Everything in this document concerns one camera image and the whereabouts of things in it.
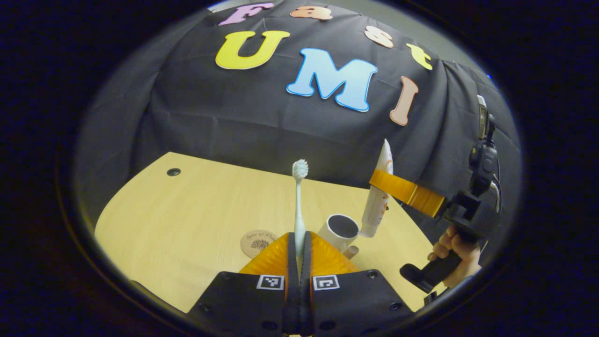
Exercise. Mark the round wooden coaster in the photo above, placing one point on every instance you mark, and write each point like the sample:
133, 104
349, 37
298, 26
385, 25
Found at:
255, 243

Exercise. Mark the pale green toothbrush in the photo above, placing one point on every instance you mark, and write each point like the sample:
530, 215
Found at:
299, 210

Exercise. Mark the black backdrop cloth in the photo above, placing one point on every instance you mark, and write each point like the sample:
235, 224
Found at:
262, 121

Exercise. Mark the white cup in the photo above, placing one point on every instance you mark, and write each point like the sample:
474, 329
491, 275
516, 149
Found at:
337, 234

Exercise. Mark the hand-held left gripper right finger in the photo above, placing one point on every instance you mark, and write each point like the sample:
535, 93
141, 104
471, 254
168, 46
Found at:
306, 281

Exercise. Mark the white toothpaste tube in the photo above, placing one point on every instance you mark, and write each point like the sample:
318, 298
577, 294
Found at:
378, 201

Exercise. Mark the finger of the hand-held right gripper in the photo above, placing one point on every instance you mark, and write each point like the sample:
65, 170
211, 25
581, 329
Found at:
407, 192

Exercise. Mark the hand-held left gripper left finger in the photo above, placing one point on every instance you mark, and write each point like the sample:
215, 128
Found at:
292, 281

